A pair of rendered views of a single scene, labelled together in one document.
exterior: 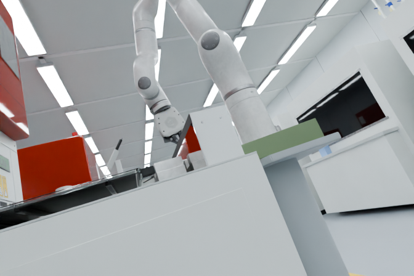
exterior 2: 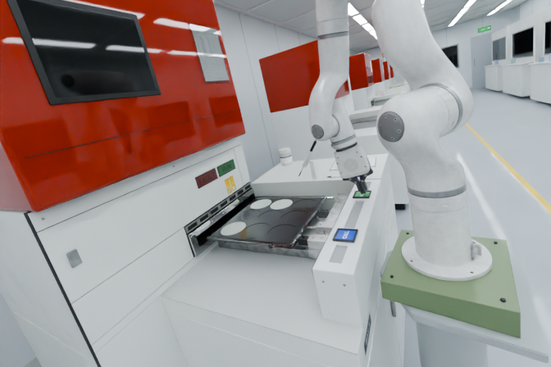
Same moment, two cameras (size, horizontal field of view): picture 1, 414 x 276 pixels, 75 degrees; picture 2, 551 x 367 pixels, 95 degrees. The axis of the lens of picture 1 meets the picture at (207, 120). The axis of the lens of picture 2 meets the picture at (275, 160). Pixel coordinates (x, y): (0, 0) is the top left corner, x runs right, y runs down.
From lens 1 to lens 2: 0.73 m
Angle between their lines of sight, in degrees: 58
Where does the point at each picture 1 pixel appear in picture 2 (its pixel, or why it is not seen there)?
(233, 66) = (424, 164)
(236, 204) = not seen: outside the picture
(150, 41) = (334, 56)
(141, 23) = (323, 27)
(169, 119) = (348, 161)
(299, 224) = (437, 354)
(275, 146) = (429, 305)
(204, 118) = (325, 278)
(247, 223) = not seen: outside the picture
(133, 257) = (254, 354)
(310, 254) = not seen: outside the picture
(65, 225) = (221, 320)
